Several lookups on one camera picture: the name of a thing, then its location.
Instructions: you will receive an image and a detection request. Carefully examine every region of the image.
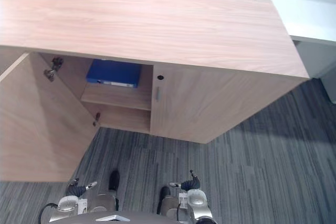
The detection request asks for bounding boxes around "white office desk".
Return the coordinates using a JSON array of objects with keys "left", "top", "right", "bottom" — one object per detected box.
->
[{"left": 0, "top": 0, "right": 336, "bottom": 104}]

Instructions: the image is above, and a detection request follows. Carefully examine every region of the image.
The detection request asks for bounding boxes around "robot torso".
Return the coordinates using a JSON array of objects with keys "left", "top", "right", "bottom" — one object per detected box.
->
[{"left": 73, "top": 210, "right": 184, "bottom": 224}]

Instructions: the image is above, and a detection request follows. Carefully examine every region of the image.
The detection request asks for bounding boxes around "closed wooden cabinet door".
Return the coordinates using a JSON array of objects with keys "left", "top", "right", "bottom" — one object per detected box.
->
[{"left": 150, "top": 63, "right": 310, "bottom": 145}]

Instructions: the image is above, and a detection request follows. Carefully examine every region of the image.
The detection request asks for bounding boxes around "large metal door hinge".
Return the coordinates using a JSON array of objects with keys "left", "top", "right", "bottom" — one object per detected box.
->
[{"left": 43, "top": 56, "right": 65, "bottom": 81}]

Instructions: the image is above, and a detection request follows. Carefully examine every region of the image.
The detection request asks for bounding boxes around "wooden cabinet shelf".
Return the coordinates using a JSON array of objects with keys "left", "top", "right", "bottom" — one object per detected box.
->
[{"left": 80, "top": 82, "right": 152, "bottom": 111}]

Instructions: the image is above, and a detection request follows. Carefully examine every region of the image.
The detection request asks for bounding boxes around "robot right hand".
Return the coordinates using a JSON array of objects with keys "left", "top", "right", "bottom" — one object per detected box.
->
[{"left": 168, "top": 169, "right": 201, "bottom": 191}]

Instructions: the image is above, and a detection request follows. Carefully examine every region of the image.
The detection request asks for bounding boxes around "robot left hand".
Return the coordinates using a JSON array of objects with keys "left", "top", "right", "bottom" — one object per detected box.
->
[{"left": 65, "top": 177, "right": 98, "bottom": 197}]

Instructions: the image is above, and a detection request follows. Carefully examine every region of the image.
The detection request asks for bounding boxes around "blue file folder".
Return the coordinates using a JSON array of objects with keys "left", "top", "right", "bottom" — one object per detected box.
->
[{"left": 86, "top": 59, "right": 142, "bottom": 89}]

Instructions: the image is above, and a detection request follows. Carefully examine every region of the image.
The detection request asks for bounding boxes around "open wooden cabinet door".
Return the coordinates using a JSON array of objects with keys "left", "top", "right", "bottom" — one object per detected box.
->
[{"left": 0, "top": 52, "right": 101, "bottom": 183}]

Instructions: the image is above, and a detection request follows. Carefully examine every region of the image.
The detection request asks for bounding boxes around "wooden office cabinet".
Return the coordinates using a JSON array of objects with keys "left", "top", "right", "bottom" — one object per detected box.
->
[{"left": 0, "top": 0, "right": 310, "bottom": 145}]

